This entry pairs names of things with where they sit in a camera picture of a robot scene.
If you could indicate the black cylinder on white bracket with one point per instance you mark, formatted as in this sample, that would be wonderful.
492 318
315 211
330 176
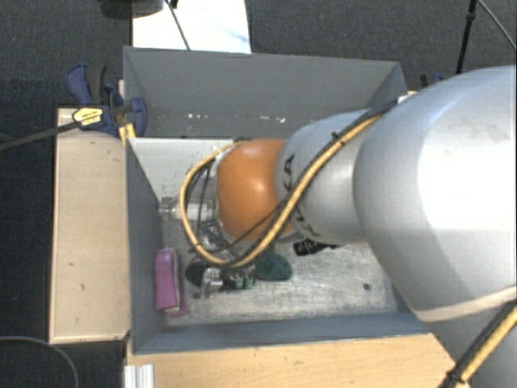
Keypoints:
308 247

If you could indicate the black round object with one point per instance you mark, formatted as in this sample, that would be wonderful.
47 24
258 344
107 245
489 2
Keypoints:
194 272

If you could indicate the dark green rounded object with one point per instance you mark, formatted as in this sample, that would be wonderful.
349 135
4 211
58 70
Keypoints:
274 267

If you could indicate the grey metal bin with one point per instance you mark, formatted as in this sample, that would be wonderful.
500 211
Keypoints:
250 87

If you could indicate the purple flat block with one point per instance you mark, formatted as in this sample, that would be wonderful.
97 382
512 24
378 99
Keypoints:
166 277

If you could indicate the pale wood board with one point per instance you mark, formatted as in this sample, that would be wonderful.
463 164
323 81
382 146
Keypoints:
91 224

